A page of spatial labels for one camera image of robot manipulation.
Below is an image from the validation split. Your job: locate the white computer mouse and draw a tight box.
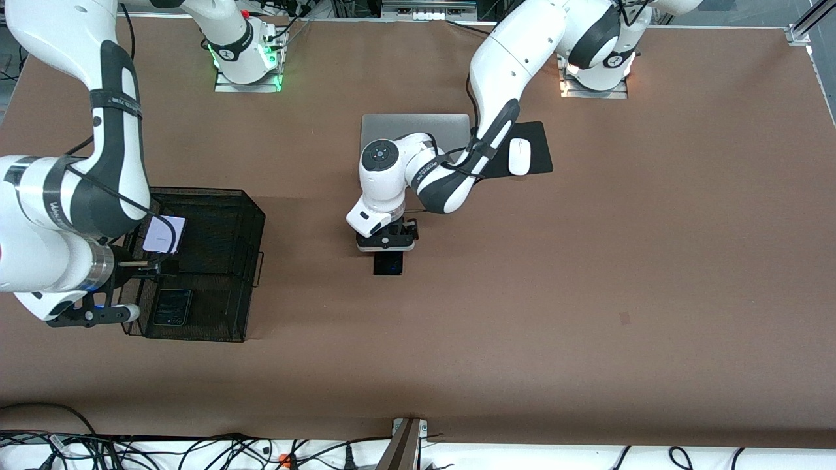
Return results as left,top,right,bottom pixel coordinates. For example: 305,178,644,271
508,138,531,176

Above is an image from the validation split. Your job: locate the black looped cable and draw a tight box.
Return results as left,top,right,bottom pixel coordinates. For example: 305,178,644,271
0,402,99,437

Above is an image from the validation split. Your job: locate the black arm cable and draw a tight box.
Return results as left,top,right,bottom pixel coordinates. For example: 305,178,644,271
62,134,179,262
418,69,497,216

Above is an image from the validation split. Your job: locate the grey power strip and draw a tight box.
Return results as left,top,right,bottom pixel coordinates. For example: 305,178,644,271
381,0,479,22

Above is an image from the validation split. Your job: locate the black cable on table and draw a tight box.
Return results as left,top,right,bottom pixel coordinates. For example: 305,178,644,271
446,20,497,37

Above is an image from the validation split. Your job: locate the small black flip phone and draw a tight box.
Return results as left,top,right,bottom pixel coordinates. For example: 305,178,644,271
151,289,194,327

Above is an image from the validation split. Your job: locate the aluminium post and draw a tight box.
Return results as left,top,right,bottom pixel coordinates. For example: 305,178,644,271
376,418,428,470

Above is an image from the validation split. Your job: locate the aluminium frame profile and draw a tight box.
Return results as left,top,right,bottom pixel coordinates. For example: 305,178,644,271
786,0,836,46

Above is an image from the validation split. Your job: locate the black mesh two-tier tray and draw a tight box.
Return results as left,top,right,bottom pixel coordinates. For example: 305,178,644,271
118,187,266,343

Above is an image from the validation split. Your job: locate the tangled black cable bundle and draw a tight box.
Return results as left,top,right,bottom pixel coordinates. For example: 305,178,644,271
0,431,393,470

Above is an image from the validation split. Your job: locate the tall black smartphone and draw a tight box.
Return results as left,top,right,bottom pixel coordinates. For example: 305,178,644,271
373,251,405,276

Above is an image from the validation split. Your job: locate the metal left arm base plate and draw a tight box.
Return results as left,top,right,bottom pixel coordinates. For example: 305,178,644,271
560,59,629,100

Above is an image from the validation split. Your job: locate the lavender Huawei phone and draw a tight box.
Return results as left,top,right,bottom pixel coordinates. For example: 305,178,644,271
142,215,187,255

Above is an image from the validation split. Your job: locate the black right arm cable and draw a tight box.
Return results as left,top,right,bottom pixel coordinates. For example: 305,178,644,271
62,134,179,262

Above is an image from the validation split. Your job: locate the black mouse pad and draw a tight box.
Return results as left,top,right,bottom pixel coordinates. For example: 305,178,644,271
487,121,555,180

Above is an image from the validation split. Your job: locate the silver closed laptop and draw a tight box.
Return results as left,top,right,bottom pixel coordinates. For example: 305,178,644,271
361,114,472,164

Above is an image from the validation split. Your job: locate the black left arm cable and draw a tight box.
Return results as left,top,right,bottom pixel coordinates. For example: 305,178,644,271
418,69,497,216

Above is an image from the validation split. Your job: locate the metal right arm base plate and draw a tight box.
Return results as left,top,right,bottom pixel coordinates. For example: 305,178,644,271
214,65,283,93

